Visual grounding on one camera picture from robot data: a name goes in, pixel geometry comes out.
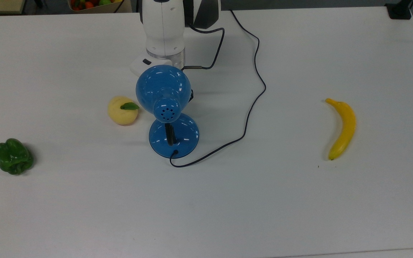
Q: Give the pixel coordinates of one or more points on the blue desk lamp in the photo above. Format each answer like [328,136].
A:
[163,86]

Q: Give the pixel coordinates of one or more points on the yellow bin with fruit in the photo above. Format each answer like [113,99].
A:
[91,5]

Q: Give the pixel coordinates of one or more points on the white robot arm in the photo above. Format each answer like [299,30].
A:
[163,25]

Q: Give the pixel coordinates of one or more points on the yellow banana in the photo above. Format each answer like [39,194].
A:
[346,125]

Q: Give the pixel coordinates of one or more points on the black table clamp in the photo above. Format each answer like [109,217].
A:
[399,10]

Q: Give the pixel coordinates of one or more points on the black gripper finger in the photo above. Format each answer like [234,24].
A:
[191,95]

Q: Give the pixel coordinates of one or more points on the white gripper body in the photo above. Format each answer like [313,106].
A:
[140,65]

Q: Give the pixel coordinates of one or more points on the yellow peach with green leaf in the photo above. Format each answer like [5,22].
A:
[120,115]

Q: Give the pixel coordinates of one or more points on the green bell pepper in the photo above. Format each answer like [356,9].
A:
[14,157]

